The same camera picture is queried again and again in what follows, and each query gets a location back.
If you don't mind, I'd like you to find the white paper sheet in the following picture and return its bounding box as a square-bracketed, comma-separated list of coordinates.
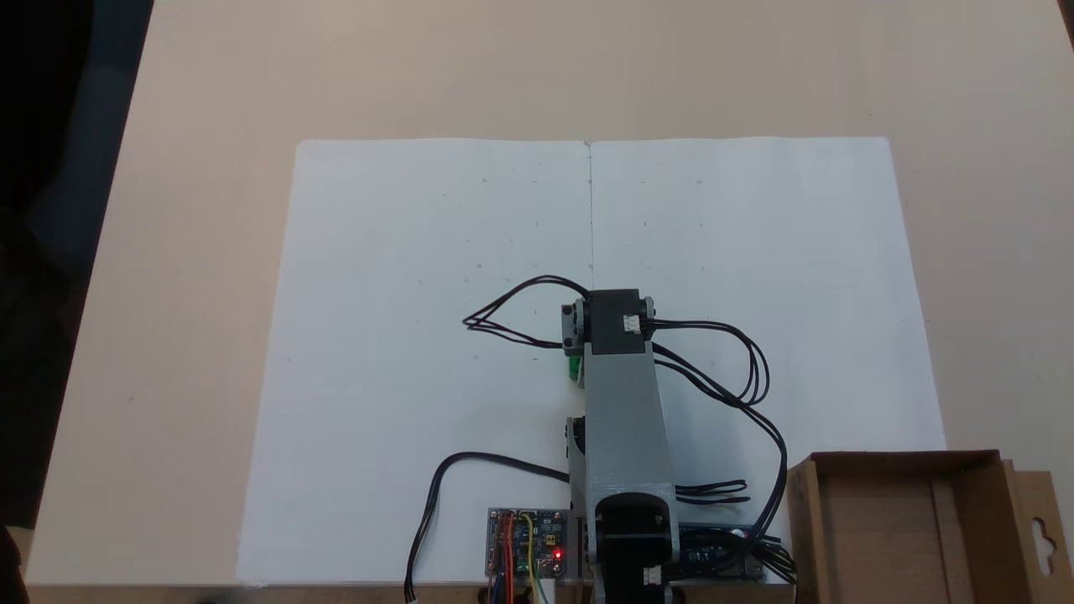
[237, 138, 593, 586]
[587, 137, 949, 586]

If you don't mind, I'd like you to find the circuit board with coloured wires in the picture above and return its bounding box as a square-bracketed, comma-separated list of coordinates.
[485, 506, 581, 581]

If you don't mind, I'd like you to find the blue circuit board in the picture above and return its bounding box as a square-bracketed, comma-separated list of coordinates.
[675, 524, 766, 581]

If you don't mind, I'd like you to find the orange jumper wire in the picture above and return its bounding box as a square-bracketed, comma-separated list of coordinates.
[499, 513, 514, 604]

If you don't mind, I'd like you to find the brown cardboard box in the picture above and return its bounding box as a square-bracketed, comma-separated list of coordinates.
[785, 450, 1062, 604]

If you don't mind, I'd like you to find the thin black cable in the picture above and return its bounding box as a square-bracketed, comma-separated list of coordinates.
[650, 319, 771, 409]
[405, 453, 571, 603]
[674, 480, 749, 506]
[654, 344, 795, 584]
[461, 275, 590, 349]

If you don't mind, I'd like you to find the yellow jumper wire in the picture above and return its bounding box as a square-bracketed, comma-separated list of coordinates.
[520, 513, 540, 604]

